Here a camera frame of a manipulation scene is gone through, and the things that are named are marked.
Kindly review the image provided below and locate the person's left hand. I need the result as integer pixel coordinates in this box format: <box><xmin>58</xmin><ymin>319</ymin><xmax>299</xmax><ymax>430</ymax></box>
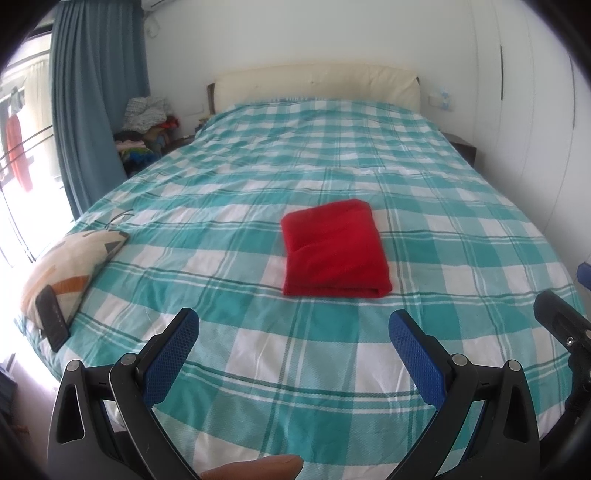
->
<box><xmin>201</xmin><ymin>455</ymin><xmax>304</xmax><ymax>480</ymax></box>

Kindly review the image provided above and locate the cream patterned pillow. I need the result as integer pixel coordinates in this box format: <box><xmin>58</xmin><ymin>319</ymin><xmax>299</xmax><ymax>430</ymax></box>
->
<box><xmin>21</xmin><ymin>230</ymin><xmax>130</xmax><ymax>333</ymax></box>

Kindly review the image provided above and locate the red knitted sweater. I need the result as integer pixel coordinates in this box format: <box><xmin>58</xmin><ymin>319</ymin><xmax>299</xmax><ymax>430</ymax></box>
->
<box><xmin>281</xmin><ymin>198</ymin><xmax>393</xmax><ymax>298</ymax></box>

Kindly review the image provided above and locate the white wall socket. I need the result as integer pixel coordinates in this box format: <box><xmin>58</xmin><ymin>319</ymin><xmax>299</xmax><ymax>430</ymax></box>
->
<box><xmin>427</xmin><ymin>90</ymin><xmax>453</xmax><ymax>112</ymax></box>

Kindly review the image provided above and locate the blue curtain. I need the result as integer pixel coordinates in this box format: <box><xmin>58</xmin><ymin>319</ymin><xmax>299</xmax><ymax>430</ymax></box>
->
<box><xmin>48</xmin><ymin>0</ymin><xmax>153</xmax><ymax>222</ymax></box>

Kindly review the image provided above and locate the black remote control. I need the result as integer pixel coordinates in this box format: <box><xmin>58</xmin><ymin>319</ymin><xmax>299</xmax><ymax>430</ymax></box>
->
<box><xmin>36</xmin><ymin>285</ymin><xmax>71</xmax><ymax>353</ymax></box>

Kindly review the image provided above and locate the dark wooden nightstand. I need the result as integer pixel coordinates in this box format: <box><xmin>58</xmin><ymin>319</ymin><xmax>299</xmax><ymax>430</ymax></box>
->
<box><xmin>443</xmin><ymin>131</ymin><xmax>477</xmax><ymax>164</ymax></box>

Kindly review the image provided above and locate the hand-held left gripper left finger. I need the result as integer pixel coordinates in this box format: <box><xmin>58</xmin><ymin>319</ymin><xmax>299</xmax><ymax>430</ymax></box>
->
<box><xmin>46</xmin><ymin>308</ymin><xmax>201</xmax><ymax>480</ymax></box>

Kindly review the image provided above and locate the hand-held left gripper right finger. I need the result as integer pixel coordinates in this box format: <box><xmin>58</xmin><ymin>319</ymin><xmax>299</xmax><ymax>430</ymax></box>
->
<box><xmin>388</xmin><ymin>309</ymin><xmax>542</xmax><ymax>480</ymax></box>

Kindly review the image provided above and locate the cream padded headboard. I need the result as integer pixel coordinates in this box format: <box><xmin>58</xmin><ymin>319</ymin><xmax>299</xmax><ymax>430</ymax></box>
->
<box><xmin>207</xmin><ymin>62</ymin><xmax>422</xmax><ymax>116</ymax></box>

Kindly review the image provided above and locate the red hanging garment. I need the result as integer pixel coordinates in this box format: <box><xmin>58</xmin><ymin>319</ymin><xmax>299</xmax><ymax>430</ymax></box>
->
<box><xmin>6</xmin><ymin>113</ymin><xmax>35</xmax><ymax>192</ymax></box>

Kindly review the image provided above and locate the thin black cable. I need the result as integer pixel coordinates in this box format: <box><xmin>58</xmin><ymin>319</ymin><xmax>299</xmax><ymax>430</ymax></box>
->
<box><xmin>105</xmin><ymin>209</ymin><xmax>136</xmax><ymax>230</ymax></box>

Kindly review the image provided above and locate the pile of assorted clothes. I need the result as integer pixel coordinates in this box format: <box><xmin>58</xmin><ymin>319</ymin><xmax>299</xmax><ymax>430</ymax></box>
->
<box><xmin>113</xmin><ymin>97</ymin><xmax>183</xmax><ymax>174</ymax></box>

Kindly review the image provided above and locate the white wardrobe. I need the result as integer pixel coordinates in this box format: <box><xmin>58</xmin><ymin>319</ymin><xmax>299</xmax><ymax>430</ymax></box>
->
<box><xmin>471</xmin><ymin>0</ymin><xmax>583</xmax><ymax>241</ymax></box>

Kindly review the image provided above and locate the teal plaid bed sheet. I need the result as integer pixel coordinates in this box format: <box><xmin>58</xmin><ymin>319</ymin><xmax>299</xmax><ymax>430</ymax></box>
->
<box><xmin>14</xmin><ymin>99</ymin><xmax>580</xmax><ymax>480</ymax></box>

